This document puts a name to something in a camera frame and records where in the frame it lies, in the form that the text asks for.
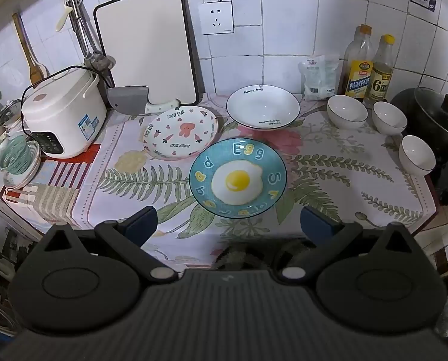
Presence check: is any white cutting board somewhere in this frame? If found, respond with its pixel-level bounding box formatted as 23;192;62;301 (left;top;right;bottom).
93;0;204;106

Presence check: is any wooden spatula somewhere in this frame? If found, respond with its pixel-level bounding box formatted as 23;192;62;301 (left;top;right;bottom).
13;12;50;84

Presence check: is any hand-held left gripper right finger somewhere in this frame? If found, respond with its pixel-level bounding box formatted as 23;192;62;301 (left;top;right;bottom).
277;205;415;282

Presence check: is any white rice cooker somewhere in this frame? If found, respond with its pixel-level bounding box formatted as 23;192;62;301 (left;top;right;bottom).
21;66;108;159

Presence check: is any white black-rimmed bowl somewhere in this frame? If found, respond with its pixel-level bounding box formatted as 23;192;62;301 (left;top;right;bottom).
372;101;408;136
327;95;369;129
399;134;437;176

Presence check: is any floral tablecloth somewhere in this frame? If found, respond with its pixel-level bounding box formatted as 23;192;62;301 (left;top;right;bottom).
77;92;435;271

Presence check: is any black cooking pot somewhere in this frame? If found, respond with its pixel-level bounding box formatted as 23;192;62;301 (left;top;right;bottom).
390;87;448;163

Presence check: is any white plastic bag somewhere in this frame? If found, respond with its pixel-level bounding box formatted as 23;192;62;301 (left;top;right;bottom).
322;56;340;96
298;57;329;101

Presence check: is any cream-handled hanging utensil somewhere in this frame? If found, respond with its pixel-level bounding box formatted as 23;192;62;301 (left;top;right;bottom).
56;0;74;32

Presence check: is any blue fried egg plate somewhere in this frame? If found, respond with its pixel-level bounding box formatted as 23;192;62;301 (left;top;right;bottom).
189;138;288;219

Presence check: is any yellow-label oil bottle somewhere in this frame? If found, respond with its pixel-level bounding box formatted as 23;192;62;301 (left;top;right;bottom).
342;25;375;100

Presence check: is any small glass lid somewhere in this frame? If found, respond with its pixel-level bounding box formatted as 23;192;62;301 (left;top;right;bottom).
0;100;23;128

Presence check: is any green colander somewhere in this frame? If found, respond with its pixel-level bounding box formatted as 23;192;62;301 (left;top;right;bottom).
0;135;35;175

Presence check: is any glass pot lid brown knob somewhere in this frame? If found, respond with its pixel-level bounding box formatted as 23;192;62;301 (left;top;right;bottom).
415;87;448;140

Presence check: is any white black-rimmed plate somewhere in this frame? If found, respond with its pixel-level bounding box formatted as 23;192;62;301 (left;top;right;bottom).
226;85;300;130

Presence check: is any wall sticker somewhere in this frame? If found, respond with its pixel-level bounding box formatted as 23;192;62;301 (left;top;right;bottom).
411;0;437;14

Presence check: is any striped cloth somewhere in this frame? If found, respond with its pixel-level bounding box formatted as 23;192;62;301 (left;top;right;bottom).
0;145;101;234

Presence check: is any metal ladle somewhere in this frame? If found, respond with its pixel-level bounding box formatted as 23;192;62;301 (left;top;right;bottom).
68;0;116;71

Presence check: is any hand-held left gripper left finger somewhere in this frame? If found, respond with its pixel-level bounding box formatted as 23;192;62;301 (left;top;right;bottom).
44;206;179;282

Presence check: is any clear vinegar bottle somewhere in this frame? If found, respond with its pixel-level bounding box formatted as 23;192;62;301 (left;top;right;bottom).
364;35;395;106

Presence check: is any white-handled cleaver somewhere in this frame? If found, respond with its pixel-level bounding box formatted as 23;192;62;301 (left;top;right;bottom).
107;86;182;115

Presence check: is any pink cartoon print plate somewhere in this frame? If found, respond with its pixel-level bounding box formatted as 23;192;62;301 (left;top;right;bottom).
143;106;219;161

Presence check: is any green strainer on dish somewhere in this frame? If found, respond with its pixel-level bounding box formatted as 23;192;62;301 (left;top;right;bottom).
2;141;42;190

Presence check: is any white wall socket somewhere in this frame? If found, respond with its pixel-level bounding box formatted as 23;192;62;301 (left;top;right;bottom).
198;1;234;35

